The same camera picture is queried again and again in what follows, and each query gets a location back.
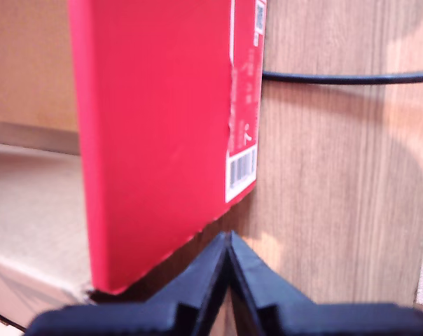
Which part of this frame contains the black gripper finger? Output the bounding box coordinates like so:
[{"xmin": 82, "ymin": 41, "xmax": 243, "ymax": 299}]
[
  {"xmin": 228, "ymin": 230, "xmax": 319, "ymax": 336},
  {"xmin": 146, "ymin": 232, "xmax": 230, "ymax": 336}
]

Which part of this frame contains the red Nike shoebox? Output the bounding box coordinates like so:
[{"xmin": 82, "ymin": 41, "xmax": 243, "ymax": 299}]
[{"xmin": 0, "ymin": 0, "xmax": 268, "ymax": 332}]

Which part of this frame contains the black table cable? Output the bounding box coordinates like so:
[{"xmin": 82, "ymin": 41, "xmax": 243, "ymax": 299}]
[{"xmin": 262, "ymin": 69, "xmax": 423, "ymax": 86}]

